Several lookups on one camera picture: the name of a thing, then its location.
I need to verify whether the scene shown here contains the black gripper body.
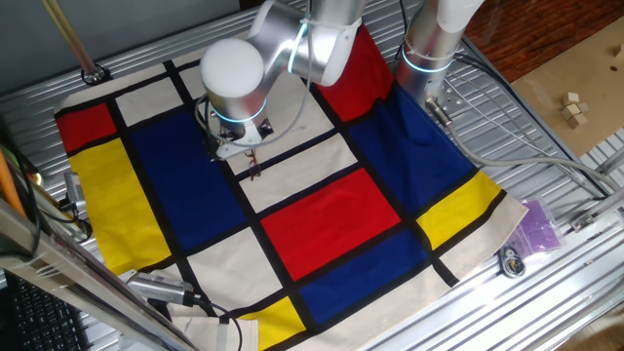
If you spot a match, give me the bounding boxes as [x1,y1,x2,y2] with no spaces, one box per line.
[255,118,274,143]

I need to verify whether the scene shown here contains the brown thin-framed glasses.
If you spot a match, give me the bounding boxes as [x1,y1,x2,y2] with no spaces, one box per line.
[245,148,263,180]

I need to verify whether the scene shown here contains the colour block tablecloth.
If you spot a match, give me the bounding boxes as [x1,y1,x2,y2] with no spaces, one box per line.
[53,19,530,351]

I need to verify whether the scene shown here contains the purple plastic bag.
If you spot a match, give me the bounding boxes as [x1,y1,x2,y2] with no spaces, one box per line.
[506,197,566,259]

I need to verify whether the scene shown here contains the black keyboard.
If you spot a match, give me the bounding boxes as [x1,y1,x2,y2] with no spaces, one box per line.
[0,272,92,351]

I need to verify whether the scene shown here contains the brown cardboard sheet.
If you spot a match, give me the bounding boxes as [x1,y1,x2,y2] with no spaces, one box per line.
[510,17,624,158]

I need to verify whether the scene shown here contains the black camera cable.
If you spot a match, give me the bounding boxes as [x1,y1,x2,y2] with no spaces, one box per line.
[191,295,244,351]

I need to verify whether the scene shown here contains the silver camera with label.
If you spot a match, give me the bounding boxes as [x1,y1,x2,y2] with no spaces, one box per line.
[125,270,196,308]

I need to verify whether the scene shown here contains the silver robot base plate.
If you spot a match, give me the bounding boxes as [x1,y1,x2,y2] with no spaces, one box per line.
[438,77,470,117]

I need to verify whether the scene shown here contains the small silver ribbed camera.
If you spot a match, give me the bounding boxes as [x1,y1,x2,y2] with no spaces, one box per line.
[62,170,88,215]

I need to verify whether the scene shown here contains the metal pole with ring foot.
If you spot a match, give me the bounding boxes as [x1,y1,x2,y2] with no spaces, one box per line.
[41,0,111,87]

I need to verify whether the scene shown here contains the grey robot hose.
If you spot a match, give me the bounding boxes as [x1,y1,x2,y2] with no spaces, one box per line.
[424,96,624,194]

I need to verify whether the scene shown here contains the aluminium frame beam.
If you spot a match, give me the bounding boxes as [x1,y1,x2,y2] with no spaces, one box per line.
[0,197,196,351]

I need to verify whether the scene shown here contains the silver corner bracket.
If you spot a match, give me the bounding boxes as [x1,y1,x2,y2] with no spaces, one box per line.
[569,213,597,233]

